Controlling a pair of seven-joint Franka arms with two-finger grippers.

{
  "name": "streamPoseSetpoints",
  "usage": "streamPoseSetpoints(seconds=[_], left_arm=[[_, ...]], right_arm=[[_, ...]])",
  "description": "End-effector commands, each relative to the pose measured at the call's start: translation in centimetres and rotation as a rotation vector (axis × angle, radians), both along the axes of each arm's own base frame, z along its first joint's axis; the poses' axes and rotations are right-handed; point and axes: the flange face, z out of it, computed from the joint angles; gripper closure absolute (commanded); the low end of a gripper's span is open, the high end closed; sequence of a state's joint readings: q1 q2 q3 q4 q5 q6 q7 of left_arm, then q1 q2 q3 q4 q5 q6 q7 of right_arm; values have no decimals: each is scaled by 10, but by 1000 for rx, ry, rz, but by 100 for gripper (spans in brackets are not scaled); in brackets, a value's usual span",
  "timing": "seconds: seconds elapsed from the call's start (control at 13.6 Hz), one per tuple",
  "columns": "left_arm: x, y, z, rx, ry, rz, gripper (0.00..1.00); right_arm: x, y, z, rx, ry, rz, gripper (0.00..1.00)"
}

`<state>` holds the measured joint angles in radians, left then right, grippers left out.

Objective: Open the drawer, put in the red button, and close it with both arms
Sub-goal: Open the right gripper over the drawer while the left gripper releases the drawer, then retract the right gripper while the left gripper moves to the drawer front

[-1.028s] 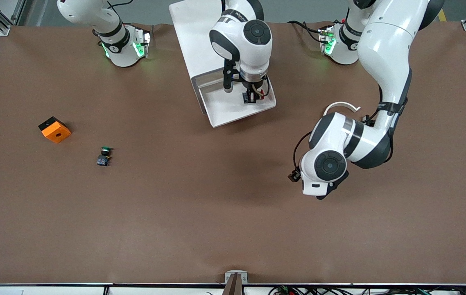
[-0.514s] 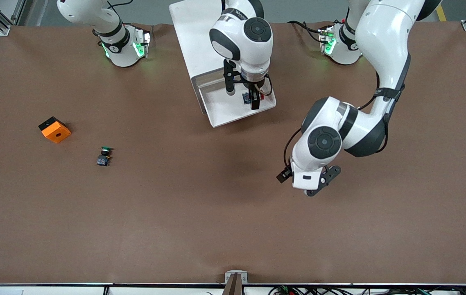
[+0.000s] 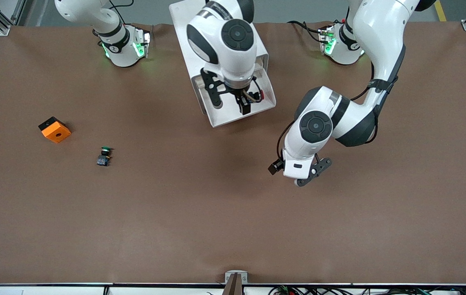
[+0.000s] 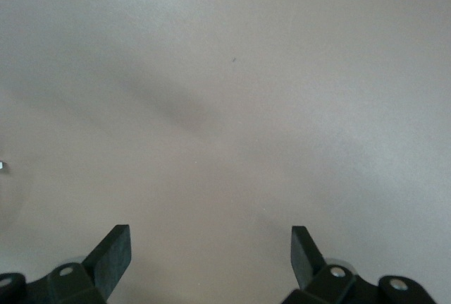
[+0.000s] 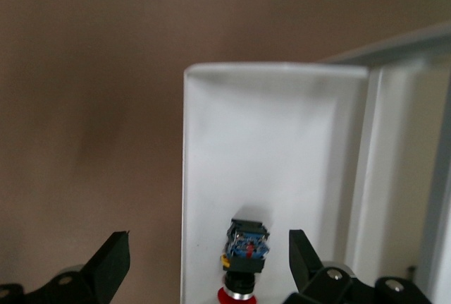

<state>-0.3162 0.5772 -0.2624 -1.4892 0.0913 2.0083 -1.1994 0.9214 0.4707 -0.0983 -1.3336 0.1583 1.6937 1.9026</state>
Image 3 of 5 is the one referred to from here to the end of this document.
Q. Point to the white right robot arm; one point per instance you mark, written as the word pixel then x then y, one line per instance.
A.
pixel 225 53

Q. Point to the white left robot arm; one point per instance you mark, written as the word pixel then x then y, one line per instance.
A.
pixel 380 32

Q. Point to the grey metal mounting bracket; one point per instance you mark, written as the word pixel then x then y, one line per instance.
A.
pixel 237 272

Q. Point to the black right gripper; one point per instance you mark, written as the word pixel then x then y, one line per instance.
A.
pixel 241 97

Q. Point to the brown table cover sheet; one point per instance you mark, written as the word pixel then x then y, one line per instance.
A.
pixel 233 213

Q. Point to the orange black button enclosure box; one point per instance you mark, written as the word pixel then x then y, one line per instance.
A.
pixel 57 133

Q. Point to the white cabinet drawer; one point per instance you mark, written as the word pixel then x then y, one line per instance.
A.
pixel 262 61
pixel 227 114

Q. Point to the green push button switch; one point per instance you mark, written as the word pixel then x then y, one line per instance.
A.
pixel 102 160

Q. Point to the red push button switch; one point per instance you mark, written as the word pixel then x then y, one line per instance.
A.
pixel 261 96

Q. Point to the metal base connector bracket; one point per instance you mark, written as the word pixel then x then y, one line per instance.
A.
pixel 142 41

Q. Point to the white drawer cabinet shell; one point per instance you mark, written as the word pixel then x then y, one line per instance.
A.
pixel 179 24

